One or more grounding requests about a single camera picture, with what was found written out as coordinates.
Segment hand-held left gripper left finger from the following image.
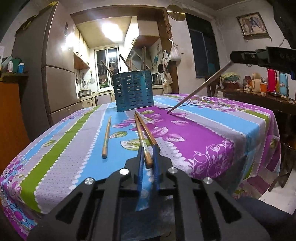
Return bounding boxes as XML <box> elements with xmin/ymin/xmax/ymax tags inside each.
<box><xmin>28</xmin><ymin>145</ymin><xmax>146</xmax><ymax>241</ymax></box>

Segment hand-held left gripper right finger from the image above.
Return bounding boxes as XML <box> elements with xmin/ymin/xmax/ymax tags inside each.
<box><xmin>151</xmin><ymin>144</ymin><xmax>271</xmax><ymax>241</ymax></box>

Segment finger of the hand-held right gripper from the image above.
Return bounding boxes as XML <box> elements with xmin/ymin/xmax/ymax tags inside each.
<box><xmin>231</xmin><ymin>46</ymin><xmax>296</xmax><ymax>70</ymax></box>

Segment painted wooden chopstick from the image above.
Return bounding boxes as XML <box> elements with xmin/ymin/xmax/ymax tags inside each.
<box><xmin>102</xmin><ymin>115</ymin><xmax>112</xmax><ymax>159</ymax></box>
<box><xmin>136</xmin><ymin>113</ymin><xmax>160</xmax><ymax>149</ymax></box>
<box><xmin>134</xmin><ymin>112</ymin><xmax>153</xmax><ymax>168</ymax></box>

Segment blue metal utensil holder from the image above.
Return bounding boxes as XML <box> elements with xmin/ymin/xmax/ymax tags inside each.
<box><xmin>112</xmin><ymin>70</ymin><xmax>155</xmax><ymax>112</ymax></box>

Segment cabbage in bowl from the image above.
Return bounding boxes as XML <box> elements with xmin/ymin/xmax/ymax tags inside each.
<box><xmin>220</xmin><ymin>73</ymin><xmax>241</xmax><ymax>90</ymax></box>

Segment brown paper bag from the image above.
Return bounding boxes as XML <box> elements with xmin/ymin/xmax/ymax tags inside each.
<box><xmin>252</xmin><ymin>73</ymin><xmax>262</xmax><ymax>92</ymax></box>

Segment framed picture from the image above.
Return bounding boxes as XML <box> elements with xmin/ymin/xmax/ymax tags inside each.
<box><xmin>236</xmin><ymin>12</ymin><xmax>270</xmax><ymax>39</ymax></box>

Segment red thermos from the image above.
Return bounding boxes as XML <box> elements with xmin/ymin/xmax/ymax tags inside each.
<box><xmin>268</xmin><ymin>68</ymin><xmax>278</xmax><ymax>93</ymax></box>

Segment dark barred window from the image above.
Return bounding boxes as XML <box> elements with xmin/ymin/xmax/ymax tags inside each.
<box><xmin>186</xmin><ymin>13</ymin><xmax>220</xmax><ymax>78</ymax></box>

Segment wooden chair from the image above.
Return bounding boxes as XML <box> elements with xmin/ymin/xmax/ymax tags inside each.
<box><xmin>203</xmin><ymin>76</ymin><xmax>222</xmax><ymax>98</ymax></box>

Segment blue thermos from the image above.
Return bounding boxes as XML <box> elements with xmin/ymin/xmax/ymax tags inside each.
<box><xmin>279</xmin><ymin>72</ymin><xmax>289</xmax><ymax>96</ymax></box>

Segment dark wooden side table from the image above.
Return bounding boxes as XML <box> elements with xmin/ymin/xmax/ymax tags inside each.
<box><xmin>223</xmin><ymin>89</ymin><xmax>296</xmax><ymax>186</ymax></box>

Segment floral striped tablecloth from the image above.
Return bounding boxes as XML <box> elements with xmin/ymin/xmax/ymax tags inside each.
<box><xmin>0</xmin><ymin>93</ymin><xmax>281</xmax><ymax>240</ymax></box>

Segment white hanging plastic bag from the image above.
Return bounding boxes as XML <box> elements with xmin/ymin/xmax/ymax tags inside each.
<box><xmin>169</xmin><ymin>44</ymin><xmax>181</xmax><ymax>62</ymax></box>

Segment kitchen counter cabinets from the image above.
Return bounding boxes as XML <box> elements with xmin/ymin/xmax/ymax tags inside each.
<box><xmin>77</xmin><ymin>91</ymin><xmax>116</xmax><ymax>109</ymax></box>

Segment hanging cloth bags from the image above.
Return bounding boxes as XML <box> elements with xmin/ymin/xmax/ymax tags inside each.
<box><xmin>161</xmin><ymin>50</ymin><xmax>173</xmax><ymax>93</ymax></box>

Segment steel electric kettle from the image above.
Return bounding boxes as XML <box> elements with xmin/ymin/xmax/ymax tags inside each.
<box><xmin>151</xmin><ymin>73</ymin><xmax>162</xmax><ymax>86</ymax></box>

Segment kitchen window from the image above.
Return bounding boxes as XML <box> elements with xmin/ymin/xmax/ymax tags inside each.
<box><xmin>94</xmin><ymin>47</ymin><xmax>121</xmax><ymax>91</ymax></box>

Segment person's leg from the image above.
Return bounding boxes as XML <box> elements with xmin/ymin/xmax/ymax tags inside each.
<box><xmin>236</xmin><ymin>197</ymin><xmax>296</xmax><ymax>241</ymax></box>

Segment silver refrigerator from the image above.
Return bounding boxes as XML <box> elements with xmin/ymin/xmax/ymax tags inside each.
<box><xmin>11</xmin><ymin>2</ymin><xmax>84</xmax><ymax>127</ymax></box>

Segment ceiling lamp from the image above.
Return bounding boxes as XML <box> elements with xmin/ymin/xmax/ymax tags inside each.
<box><xmin>102</xmin><ymin>17</ymin><xmax>130</xmax><ymax>42</ymax></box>

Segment gold wall clock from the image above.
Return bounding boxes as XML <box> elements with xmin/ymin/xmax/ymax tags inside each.
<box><xmin>166</xmin><ymin>5</ymin><xmax>185</xmax><ymax>21</ymax></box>

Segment wooden wall cabinet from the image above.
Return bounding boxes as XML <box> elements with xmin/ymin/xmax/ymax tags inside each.
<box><xmin>73</xmin><ymin>30</ymin><xmax>90</xmax><ymax>70</ymax></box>
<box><xmin>132</xmin><ymin>17</ymin><xmax>169</xmax><ymax>50</ymax></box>

